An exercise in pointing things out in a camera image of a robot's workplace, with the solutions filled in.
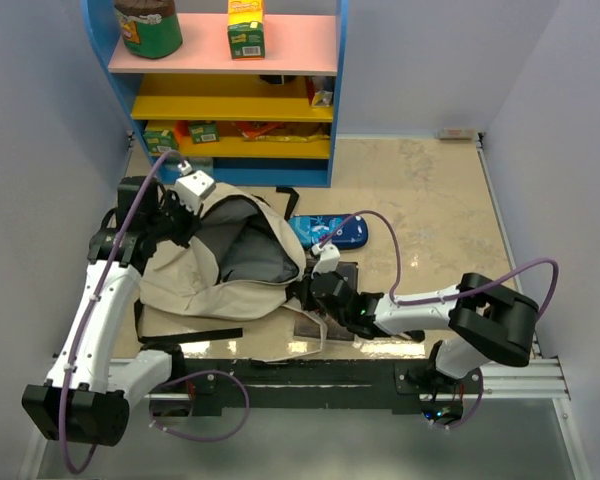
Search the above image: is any dark tale of two cities book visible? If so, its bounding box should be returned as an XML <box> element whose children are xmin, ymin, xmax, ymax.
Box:
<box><xmin>293</xmin><ymin>262</ymin><xmax>359</xmax><ymax>343</ymax></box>

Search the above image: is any blue dinosaur pencil case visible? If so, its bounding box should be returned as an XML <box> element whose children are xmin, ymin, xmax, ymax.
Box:
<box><xmin>288</xmin><ymin>215</ymin><xmax>369</xmax><ymax>251</ymax></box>

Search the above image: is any cream canvas backpack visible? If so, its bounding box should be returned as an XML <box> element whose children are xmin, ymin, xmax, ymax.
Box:
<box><xmin>134</xmin><ymin>183</ymin><xmax>327</xmax><ymax>341</ymax></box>

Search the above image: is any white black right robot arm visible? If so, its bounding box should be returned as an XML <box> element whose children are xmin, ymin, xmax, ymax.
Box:
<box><xmin>287</xmin><ymin>271</ymin><xmax>540</xmax><ymax>393</ymax></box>

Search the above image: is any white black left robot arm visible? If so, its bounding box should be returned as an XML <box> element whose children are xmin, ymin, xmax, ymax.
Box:
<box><xmin>22</xmin><ymin>171</ymin><xmax>215</xmax><ymax>446</ymax></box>

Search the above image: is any light blue tissue pack right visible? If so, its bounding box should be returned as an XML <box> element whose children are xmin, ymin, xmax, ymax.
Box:
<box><xmin>187</xmin><ymin>156</ymin><xmax>214</xmax><ymax>176</ymax></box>

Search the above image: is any orange snack bag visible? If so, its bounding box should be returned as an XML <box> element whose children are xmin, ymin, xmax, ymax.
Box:
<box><xmin>232</xmin><ymin>121</ymin><xmax>331</xmax><ymax>143</ymax></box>

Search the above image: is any green orange box left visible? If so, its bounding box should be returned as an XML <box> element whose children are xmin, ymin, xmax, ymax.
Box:
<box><xmin>143</xmin><ymin>129</ymin><xmax>179</xmax><ymax>156</ymax></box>

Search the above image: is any green orange box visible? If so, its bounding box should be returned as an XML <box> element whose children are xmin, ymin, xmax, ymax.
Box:
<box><xmin>143</xmin><ymin>129</ymin><xmax>179</xmax><ymax>156</ymax></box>
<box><xmin>187</xmin><ymin>120</ymin><xmax>219</xmax><ymax>144</ymax></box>

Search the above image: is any green orange box right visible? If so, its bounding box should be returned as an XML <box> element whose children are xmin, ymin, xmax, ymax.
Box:
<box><xmin>187</xmin><ymin>120</ymin><xmax>219</xmax><ymax>144</ymax></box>

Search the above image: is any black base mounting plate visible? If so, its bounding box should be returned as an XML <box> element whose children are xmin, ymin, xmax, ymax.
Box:
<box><xmin>146</xmin><ymin>359</ymin><xmax>480</xmax><ymax>416</ymax></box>

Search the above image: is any blue yellow pink shelf unit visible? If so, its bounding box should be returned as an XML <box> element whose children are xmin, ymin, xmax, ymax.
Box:
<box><xmin>81</xmin><ymin>1</ymin><xmax>348</xmax><ymax>187</ymax></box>

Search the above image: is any brown green canister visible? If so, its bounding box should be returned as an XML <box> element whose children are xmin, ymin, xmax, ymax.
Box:
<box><xmin>113</xmin><ymin>0</ymin><xmax>183</xmax><ymax>59</ymax></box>

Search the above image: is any small carton on shelf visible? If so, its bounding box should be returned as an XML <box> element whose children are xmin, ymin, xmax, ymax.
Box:
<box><xmin>306</xmin><ymin>76</ymin><xmax>334</xmax><ymax>108</ymax></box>

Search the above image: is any yellow green sponge box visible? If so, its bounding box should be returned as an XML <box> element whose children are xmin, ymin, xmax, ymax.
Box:
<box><xmin>227</xmin><ymin>0</ymin><xmax>266</xmax><ymax>60</ymax></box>

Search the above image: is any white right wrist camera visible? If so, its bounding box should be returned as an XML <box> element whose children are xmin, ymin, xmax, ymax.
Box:
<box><xmin>311</xmin><ymin>242</ymin><xmax>340</xmax><ymax>276</ymax></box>

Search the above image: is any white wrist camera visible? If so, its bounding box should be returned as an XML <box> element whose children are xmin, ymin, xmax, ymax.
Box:
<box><xmin>173</xmin><ymin>170</ymin><xmax>216</xmax><ymax>211</ymax></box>
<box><xmin>311</xmin><ymin>242</ymin><xmax>340</xmax><ymax>276</ymax></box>

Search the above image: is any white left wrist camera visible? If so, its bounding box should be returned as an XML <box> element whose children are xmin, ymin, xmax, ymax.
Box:
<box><xmin>173</xmin><ymin>170</ymin><xmax>216</xmax><ymax>211</ymax></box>

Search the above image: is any white label on wall base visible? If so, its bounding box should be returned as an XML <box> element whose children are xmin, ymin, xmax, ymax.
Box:
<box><xmin>436</xmin><ymin>127</ymin><xmax>478</xmax><ymax>141</ymax></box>

